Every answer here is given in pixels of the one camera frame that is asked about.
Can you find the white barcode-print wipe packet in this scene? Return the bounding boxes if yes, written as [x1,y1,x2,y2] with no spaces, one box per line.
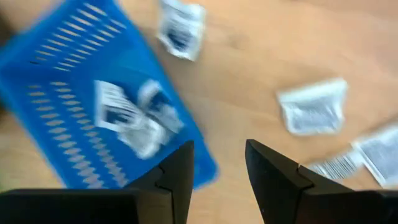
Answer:
[353,124,398,188]
[95,80,142,133]
[307,151,365,182]
[157,0,206,62]
[119,79,185,160]
[276,77,349,137]

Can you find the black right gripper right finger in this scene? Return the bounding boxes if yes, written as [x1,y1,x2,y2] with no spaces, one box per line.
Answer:
[244,138,398,224]

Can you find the blue plastic basket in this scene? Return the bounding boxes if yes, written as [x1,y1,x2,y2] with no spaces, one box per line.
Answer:
[0,0,219,190]

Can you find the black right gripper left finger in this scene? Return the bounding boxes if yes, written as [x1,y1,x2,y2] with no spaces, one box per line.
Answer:
[0,139,195,224]

